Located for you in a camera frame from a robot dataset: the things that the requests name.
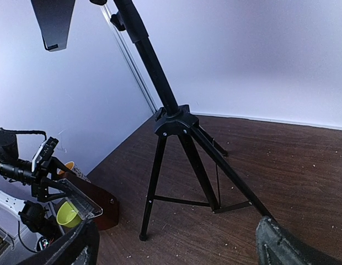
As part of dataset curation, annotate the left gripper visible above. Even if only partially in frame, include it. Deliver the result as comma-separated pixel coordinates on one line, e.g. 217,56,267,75
30,156,70,202

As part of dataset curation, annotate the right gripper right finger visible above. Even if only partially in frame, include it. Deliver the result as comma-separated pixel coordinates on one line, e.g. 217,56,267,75
255,216,342,264

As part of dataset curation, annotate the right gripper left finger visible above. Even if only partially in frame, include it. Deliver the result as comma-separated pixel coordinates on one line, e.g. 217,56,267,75
19,220,100,264

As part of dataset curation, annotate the wooden metronome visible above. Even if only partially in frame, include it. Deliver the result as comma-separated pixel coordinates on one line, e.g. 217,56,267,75
58,172,119,231

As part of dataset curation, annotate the patterned mug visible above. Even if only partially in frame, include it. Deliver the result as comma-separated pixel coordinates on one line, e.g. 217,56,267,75
57,161,91,183

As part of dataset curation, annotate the green bowl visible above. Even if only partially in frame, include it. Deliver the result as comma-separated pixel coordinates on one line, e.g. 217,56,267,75
56,202,82,228

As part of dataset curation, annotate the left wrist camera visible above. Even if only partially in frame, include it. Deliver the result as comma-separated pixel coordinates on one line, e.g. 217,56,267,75
31,137,59,172

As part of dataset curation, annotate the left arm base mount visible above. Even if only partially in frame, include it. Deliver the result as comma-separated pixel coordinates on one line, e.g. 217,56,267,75
18,200,63,253

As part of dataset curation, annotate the left aluminium frame post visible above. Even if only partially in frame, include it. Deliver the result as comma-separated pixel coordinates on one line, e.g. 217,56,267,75
100,4,158,114

